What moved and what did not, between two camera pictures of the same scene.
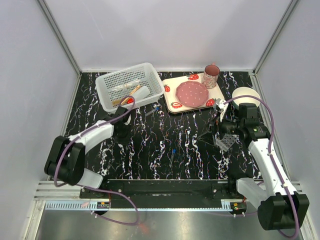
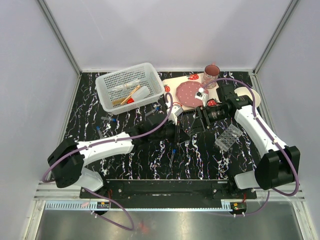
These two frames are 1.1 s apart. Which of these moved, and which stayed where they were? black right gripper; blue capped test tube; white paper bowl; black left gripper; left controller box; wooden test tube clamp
Moved: black right gripper; black left gripper
Stayed: wooden test tube clamp; blue capped test tube; left controller box; white paper bowl
